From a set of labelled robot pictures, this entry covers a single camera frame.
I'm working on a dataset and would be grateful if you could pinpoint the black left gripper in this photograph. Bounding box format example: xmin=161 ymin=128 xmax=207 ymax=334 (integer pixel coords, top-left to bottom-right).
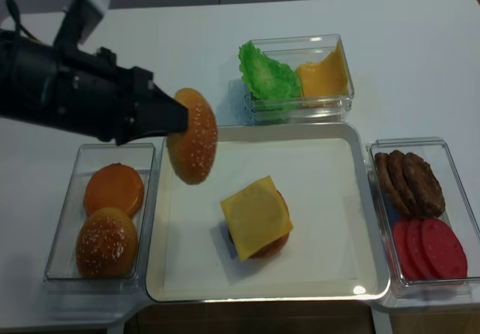
xmin=48 ymin=48 xmax=188 ymax=145

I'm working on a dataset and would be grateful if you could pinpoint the sesame bun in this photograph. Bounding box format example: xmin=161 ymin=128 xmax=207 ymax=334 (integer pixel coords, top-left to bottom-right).
xmin=166 ymin=88 xmax=218 ymax=185
xmin=75 ymin=207 xmax=138 ymax=279

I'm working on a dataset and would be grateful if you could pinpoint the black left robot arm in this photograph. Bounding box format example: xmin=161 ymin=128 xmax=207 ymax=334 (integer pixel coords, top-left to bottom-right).
xmin=1 ymin=0 xmax=188 ymax=146

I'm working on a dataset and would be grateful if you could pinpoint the green lettuce leaf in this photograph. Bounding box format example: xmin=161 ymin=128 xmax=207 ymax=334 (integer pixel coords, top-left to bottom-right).
xmin=238 ymin=41 xmax=302 ymax=123

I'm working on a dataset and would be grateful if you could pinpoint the clear lettuce and cheese container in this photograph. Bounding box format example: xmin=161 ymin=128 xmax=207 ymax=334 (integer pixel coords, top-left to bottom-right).
xmin=238 ymin=34 xmax=355 ymax=125

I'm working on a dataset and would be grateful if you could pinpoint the orange bottom bun in container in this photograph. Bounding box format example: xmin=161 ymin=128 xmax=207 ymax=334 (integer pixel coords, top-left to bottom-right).
xmin=83 ymin=163 xmax=145 ymax=218

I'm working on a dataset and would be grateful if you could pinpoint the sesame top bun in container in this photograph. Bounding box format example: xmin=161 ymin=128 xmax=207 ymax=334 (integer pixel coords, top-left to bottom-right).
xmin=75 ymin=207 xmax=138 ymax=279

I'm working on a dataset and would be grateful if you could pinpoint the yellow cheese slice on burger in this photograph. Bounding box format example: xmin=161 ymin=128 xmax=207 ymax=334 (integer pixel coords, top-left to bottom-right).
xmin=220 ymin=176 xmax=293 ymax=261

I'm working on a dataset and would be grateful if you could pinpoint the white metal tray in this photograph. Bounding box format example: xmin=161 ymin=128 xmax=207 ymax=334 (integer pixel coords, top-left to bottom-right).
xmin=146 ymin=122 xmax=390 ymax=302

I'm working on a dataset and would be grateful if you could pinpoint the clear bun container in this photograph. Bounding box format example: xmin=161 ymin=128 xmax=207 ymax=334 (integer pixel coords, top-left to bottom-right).
xmin=43 ymin=143 xmax=158 ymax=284

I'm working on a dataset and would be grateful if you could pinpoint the orange cheese slice in container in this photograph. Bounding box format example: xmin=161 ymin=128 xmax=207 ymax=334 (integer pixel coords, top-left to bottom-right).
xmin=295 ymin=42 xmax=348 ymax=107

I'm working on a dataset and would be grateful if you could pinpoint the brown patty left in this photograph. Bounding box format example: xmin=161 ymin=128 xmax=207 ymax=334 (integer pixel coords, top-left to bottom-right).
xmin=374 ymin=152 xmax=410 ymax=219

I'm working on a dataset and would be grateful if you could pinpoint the brown patty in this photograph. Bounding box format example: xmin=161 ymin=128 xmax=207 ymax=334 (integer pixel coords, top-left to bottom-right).
xmin=387 ymin=150 xmax=422 ymax=218
xmin=403 ymin=152 xmax=446 ymax=218
xmin=374 ymin=152 xmax=410 ymax=219

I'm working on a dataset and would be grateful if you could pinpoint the brown patty middle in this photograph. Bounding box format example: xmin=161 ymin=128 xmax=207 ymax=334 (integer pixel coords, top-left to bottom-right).
xmin=387 ymin=150 xmax=422 ymax=218

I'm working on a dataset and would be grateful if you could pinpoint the red tomato slice left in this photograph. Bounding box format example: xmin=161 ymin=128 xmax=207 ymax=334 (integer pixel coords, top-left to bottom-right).
xmin=392 ymin=219 xmax=423 ymax=281

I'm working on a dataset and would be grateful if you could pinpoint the red tomato slice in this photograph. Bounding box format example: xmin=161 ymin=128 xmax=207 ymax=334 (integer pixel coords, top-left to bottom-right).
xmin=421 ymin=218 xmax=468 ymax=279
xmin=406 ymin=219 xmax=437 ymax=280
xmin=392 ymin=219 xmax=423 ymax=281

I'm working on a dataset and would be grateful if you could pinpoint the brown patty right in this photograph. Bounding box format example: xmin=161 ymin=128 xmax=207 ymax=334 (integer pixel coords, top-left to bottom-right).
xmin=403 ymin=152 xmax=446 ymax=218

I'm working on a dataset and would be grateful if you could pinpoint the clear patty and tomato container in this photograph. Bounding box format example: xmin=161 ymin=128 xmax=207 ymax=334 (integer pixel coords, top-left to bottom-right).
xmin=367 ymin=137 xmax=479 ymax=308

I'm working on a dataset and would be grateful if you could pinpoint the red tomato slice middle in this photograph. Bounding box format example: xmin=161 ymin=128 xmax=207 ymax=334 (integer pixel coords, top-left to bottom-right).
xmin=406 ymin=219 xmax=437 ymax=280

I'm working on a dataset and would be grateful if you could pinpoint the red tomato slice right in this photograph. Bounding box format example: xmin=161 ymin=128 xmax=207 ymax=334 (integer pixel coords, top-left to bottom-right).
xmin=421 ymin=218 xmax=468 ymax=279

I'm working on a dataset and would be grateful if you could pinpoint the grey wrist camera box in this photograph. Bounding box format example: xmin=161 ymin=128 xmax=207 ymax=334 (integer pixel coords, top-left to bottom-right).
xmin=53 ymin=0 xmax=110 ymax=47

